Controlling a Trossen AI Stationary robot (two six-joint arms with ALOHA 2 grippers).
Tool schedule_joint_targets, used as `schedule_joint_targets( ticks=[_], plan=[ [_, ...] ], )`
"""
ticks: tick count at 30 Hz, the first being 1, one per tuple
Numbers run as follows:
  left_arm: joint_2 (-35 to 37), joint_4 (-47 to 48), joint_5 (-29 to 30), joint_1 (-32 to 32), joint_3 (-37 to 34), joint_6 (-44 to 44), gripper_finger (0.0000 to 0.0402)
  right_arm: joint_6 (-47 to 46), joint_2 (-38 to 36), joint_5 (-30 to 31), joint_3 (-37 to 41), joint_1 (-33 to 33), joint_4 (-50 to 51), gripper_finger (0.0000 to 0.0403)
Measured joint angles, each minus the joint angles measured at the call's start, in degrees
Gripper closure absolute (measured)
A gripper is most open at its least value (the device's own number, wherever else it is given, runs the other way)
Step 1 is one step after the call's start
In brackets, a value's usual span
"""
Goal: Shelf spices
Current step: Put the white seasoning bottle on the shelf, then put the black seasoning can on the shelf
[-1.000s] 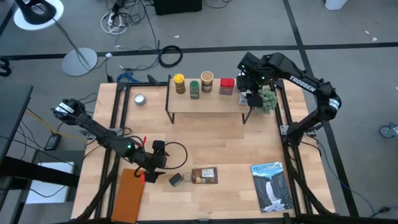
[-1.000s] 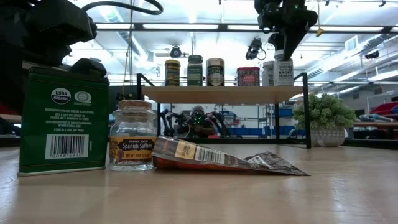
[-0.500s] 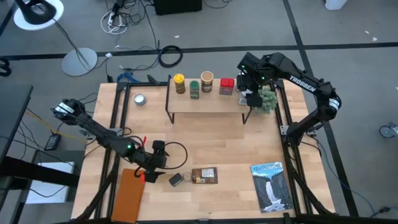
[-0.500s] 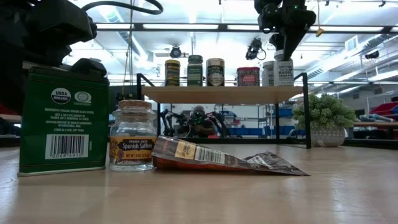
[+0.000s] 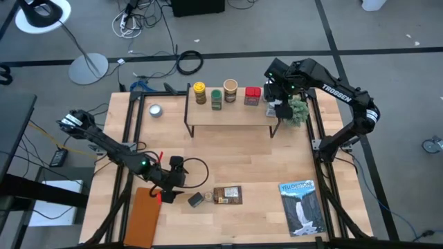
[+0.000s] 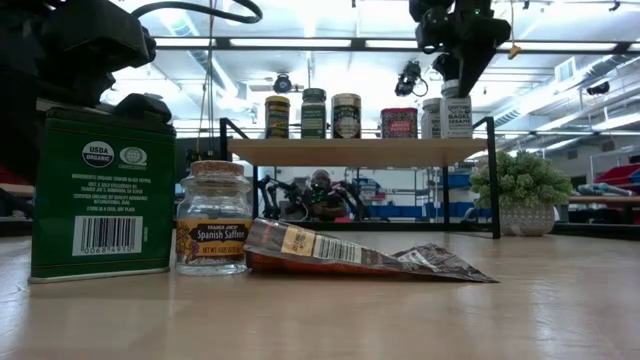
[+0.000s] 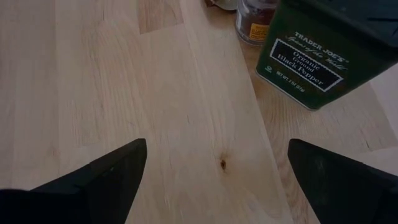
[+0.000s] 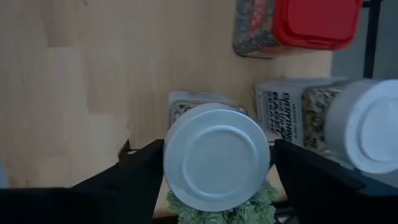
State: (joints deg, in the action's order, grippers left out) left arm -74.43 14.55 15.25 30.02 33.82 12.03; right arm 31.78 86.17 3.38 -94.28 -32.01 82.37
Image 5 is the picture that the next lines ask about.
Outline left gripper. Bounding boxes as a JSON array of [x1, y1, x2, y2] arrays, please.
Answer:
[[148, 155, 190, 205]]

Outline green black-pepper tin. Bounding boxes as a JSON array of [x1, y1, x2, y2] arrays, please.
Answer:
[[187, 192, 205, 208]]

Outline red-lid smoked paprika tin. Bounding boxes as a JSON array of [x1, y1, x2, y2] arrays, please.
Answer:
[[243, 86, 262, 107]]

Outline taco seasoning foil packet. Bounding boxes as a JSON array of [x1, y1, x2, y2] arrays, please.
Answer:
[[213, 185, 243, 205]]

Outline tan-lid tall spice jar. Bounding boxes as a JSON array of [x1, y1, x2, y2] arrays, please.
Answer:
[[222, 78, 239, 104]]

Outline green-lid oregano glass jar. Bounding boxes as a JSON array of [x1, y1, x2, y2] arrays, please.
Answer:
[[210, 89, 223, 111]]

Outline yellow-lid chili onion tin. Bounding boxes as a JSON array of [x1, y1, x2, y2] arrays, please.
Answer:
[[192, 81, 208, 105]]

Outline wooden shelf black metal legs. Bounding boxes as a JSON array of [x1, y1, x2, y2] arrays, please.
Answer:
[[182, 82, 282, 139]]

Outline green potted plant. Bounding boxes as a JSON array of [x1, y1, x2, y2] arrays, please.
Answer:
[[282, 95, 311, 128]]

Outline Yellowstone waterfall book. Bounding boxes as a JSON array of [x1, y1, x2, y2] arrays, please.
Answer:
[[278, 178, 328, 238]]

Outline black power adapter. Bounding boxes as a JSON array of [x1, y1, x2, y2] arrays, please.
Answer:
[[50, 148, 69, 168]]

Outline white box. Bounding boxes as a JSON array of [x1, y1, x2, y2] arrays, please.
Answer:
[[29, 179, 84, 228]]

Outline black box on floor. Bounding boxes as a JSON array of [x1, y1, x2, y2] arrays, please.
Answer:
[[171, 0, 226, 17]]

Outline white bin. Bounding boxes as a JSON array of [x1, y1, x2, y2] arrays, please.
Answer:
[[361, 0, 388, 12]]

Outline grey caster wheel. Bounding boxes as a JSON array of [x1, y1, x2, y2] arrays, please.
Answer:
[[422, 136, 443, 155]]

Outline white floor lamp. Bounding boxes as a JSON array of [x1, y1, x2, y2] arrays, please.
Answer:
[[15, 0, 109, 86]]

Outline black desk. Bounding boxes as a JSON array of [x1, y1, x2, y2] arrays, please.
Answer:
[[0, 93, 38, 181]]

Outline black coiled cable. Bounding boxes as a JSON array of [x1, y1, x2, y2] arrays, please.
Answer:
[[176, 50, 204, 76]]

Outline blue cable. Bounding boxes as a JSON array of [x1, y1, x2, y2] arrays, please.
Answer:
[[129, 80, 150, 93]]

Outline white power strip with cables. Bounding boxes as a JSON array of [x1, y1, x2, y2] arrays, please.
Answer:
[[112, 10, 143, 39]]

